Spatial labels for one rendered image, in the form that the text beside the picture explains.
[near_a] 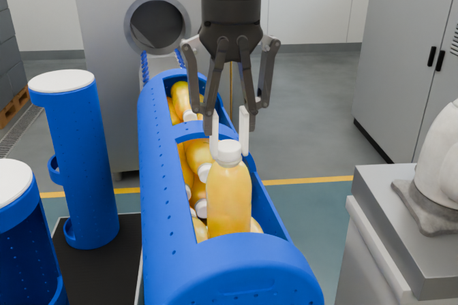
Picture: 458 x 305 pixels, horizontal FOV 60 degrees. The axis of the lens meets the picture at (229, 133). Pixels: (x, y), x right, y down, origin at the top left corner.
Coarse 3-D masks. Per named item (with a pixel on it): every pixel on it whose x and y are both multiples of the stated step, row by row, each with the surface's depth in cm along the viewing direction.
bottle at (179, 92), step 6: (174, 84) 127; (180, 84) 126; (186, 84) 126; (174, 90) 124; (180, 90) 122; (186, 90) 122; (174, 96) 121; (180, 96) 118; (186, 96) 117; (174, 102) 119; (180, 102) 115; (186, 102) 115; (174, 108) 117; (180, 108) 114; (186, 108) 114; (180, 114) 115
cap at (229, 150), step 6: (222, 144) 60; (228, 144) 60; (234, 144) 60; (240, 144) 60; (222, 150) 58; (228, 150) 58; (234, 150) 58; (240, 150) 59; (222, 156) 58; (228, 156) 58; (234, 156) 59; (240, 156) 60
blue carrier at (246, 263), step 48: (144, 96) 123; (144, 144) 99; (144, 192) 84; (144, 240) 73; (192, 240) 61; (240, 240) 59; (288, 240) 77; (144, 288) 65; (192, 288) 55; (240, 288) 58; (288, 288) 59
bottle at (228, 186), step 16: (240, 160) 60; (208, 176) 61; (224, 176) 59; (240, 176) 60; (208, 192) 61; (224, 192) 60; (240, 192) 60; (208, 208) 63; (224, 208) 61; (240, 208) 61; (208, 224) 65; (224, 224) 62; (240, 224) 63
